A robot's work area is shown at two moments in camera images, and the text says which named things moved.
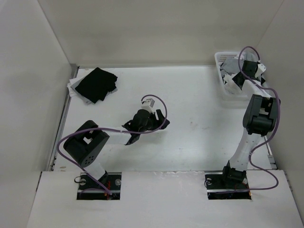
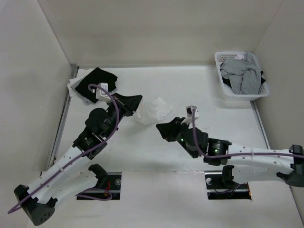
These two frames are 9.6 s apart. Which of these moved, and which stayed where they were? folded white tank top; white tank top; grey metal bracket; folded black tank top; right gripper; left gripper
Moved: white tank top; right gripper; grey metal bracket; left gripper
Stayed: folded white tank top; folded black tank top
